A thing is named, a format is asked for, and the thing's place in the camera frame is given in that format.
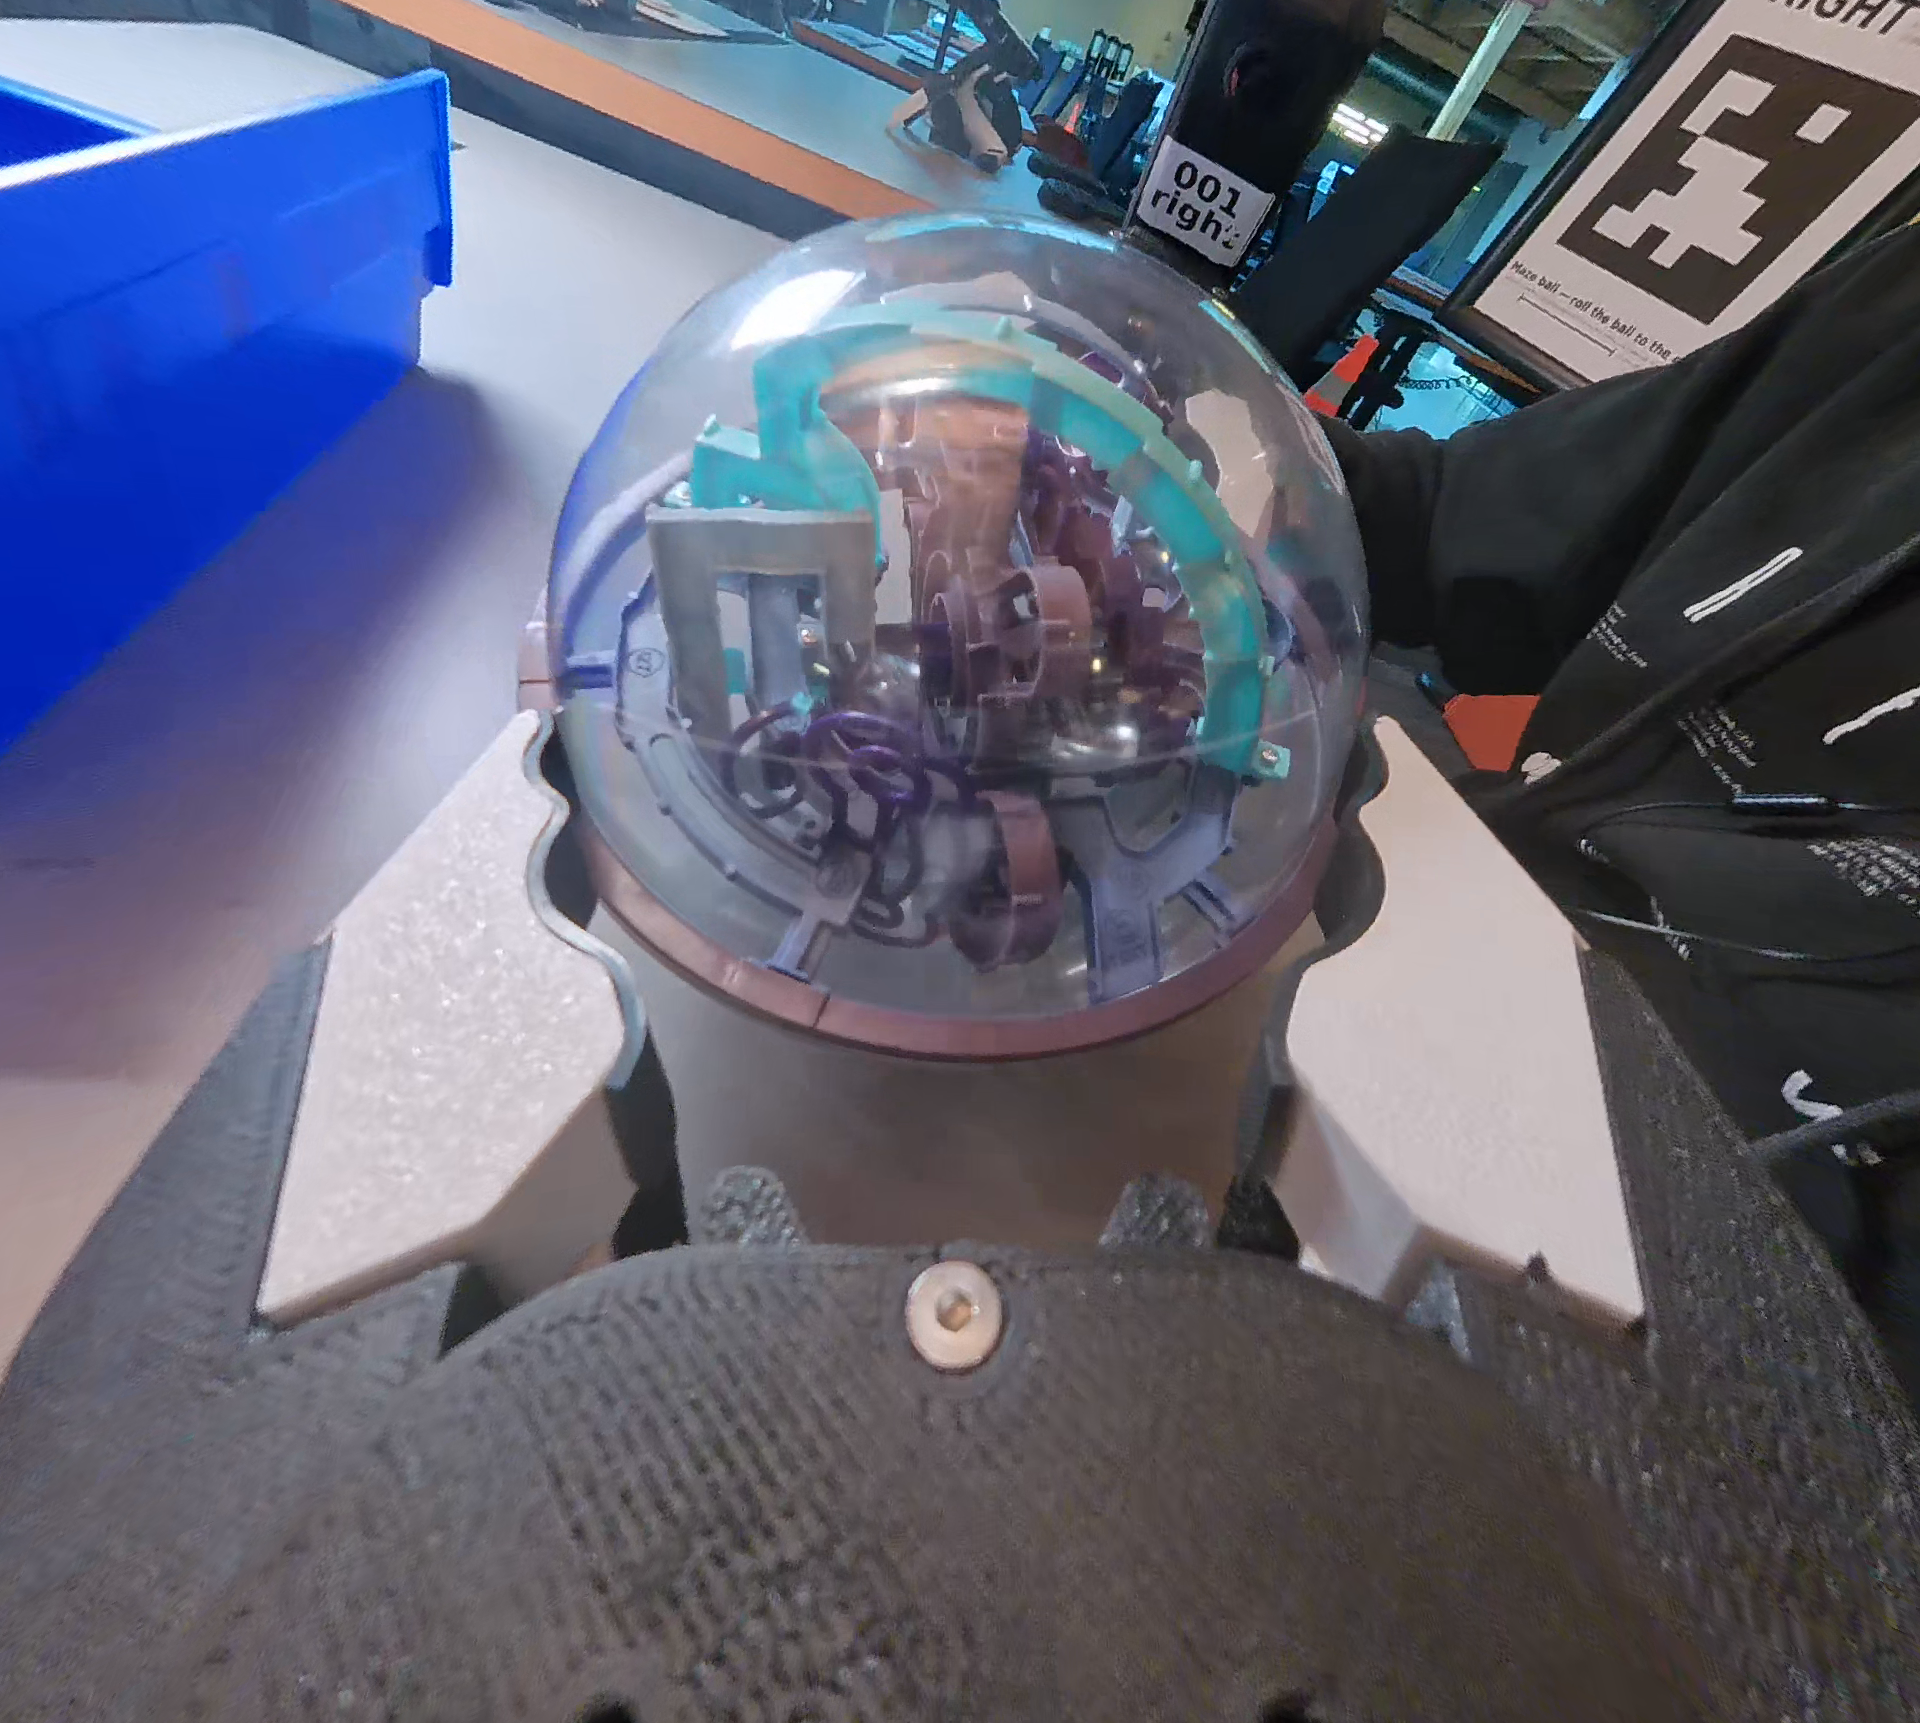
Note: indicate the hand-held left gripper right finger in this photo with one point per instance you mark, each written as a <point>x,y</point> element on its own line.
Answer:
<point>1455,1079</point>

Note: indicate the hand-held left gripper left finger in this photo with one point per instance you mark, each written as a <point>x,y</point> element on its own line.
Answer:
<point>436,1079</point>

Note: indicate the clear maze ball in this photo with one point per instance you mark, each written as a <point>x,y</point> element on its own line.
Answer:
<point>946,643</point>

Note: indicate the person's right forearm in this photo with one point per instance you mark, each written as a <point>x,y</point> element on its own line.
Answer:
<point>1621,525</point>

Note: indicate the black fabric panel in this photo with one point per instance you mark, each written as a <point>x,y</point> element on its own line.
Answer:
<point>1381,239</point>

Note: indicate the person's black clothing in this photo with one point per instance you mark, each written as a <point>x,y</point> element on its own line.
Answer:
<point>1741,944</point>

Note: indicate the wooden edged desk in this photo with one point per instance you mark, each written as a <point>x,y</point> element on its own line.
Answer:
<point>661,89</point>

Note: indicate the blue plastic tray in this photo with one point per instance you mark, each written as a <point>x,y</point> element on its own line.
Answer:
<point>196,344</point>

